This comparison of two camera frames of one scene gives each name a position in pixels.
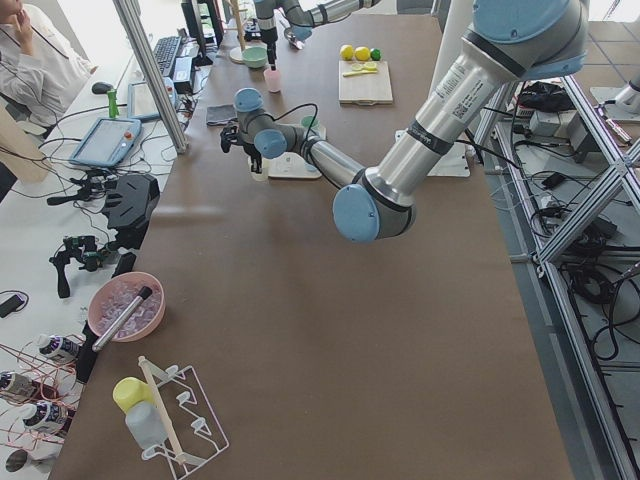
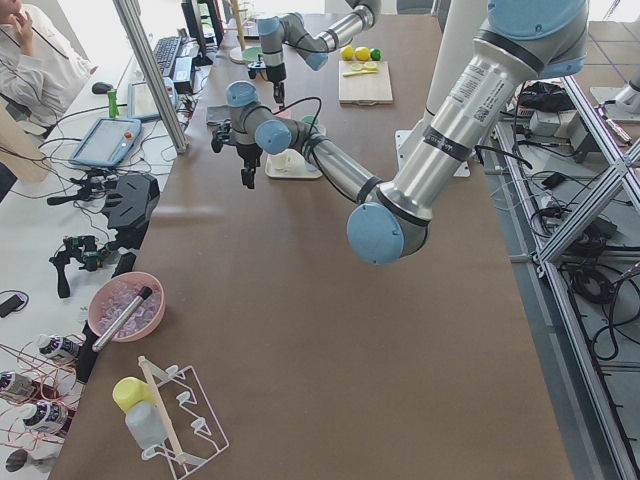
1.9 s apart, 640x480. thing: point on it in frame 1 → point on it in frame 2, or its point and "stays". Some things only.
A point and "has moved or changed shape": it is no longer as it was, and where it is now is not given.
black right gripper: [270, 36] → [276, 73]
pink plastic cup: [273, 80] has moved or changed shape
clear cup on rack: [145, 423] stays
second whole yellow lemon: [362, 53] stays
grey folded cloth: [221, 115] stays
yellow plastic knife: [359, 72] stays
